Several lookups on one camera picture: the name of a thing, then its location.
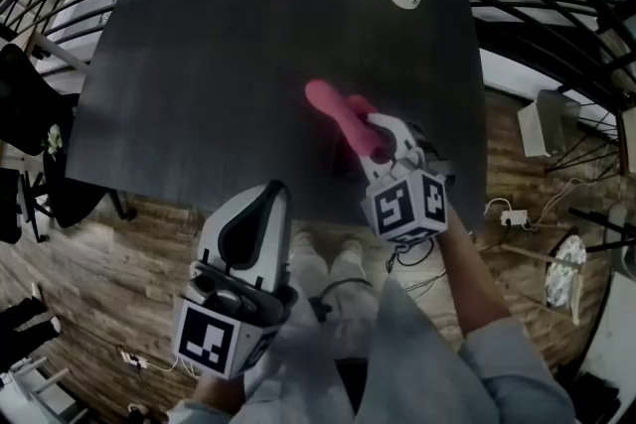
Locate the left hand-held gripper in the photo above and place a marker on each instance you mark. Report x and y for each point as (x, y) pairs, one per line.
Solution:
(208, 337)

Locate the small white floor socket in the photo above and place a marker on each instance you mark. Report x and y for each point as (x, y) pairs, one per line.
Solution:
(133, 359)

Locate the black mesh office chair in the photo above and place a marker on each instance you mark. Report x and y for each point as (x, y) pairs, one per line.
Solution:
(30, 99)

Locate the wooden stool with floral cushion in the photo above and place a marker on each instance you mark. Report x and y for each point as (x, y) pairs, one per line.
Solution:
(561, 273)

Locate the person's right forearm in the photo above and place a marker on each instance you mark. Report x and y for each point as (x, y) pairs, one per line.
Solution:
(472, 283)

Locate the white flowers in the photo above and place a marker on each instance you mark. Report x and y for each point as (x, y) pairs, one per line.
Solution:
(53, 139)

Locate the white trash bin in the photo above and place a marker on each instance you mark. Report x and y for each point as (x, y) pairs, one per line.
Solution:
(541, 129)

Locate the white power strip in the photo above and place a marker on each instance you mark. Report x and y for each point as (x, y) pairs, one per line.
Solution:
(514, 217)

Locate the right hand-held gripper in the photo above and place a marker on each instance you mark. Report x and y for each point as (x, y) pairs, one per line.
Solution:
(397, 208)

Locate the person's grey trousers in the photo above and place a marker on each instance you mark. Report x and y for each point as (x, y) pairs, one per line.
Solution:
(318, 293)

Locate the pink cloth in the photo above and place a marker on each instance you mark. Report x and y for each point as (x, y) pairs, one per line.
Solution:
(343, 114)

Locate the person's left forearm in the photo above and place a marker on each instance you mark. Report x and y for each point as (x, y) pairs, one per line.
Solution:
(218, 392)

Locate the person's light shirt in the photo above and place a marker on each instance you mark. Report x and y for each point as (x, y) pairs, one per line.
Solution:
(422, 362)

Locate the person's white shoe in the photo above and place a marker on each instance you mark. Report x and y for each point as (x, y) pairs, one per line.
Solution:
(304, 244)
(351, 249)

